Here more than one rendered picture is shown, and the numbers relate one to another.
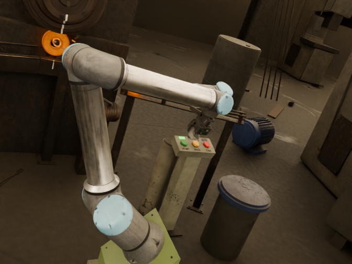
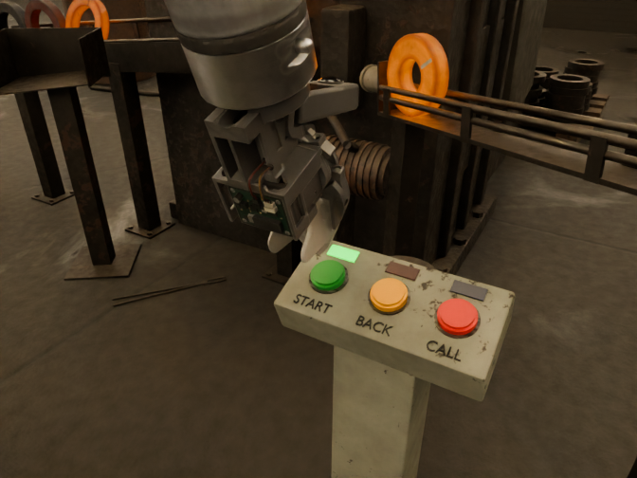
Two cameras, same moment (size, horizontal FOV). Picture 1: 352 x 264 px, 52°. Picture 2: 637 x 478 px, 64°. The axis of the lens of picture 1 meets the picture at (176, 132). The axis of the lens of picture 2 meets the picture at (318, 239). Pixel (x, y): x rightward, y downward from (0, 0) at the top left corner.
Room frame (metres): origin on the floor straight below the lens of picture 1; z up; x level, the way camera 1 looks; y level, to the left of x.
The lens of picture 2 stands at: (1.56, -0.49, 0.94)
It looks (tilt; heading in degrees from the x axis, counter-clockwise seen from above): 30 degrees down; 63
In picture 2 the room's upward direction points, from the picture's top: straight up
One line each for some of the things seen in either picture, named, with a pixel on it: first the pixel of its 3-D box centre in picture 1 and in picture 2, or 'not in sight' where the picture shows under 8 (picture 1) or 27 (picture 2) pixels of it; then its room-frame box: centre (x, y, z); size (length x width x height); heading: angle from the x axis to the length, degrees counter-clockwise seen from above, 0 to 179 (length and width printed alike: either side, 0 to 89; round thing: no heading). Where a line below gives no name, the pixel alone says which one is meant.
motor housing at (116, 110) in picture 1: (95, 138); (346, 239); (2.14, 0.50, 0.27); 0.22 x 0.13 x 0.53; 123
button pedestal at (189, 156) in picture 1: (178, 187); (374, 468); (1.83, -0.12, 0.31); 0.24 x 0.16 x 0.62; 123
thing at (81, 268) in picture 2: not in sight; (72, 161); (1.56, 1.14, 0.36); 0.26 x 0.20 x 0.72; 158
